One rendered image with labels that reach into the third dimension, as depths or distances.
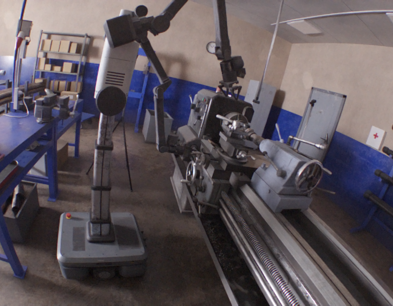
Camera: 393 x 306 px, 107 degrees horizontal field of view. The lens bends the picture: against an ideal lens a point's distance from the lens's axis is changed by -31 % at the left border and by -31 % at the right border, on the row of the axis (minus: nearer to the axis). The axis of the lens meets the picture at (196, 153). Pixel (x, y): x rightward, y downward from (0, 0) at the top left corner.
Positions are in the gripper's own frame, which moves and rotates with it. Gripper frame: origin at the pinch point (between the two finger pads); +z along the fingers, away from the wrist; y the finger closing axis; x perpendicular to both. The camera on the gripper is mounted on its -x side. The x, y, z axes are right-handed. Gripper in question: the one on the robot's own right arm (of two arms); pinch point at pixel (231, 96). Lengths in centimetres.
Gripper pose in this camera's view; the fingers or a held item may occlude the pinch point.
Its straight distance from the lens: 116.4
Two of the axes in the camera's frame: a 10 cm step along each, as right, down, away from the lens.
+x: -8.8, 4.0, -2.5
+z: 2.2, 8.2, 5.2
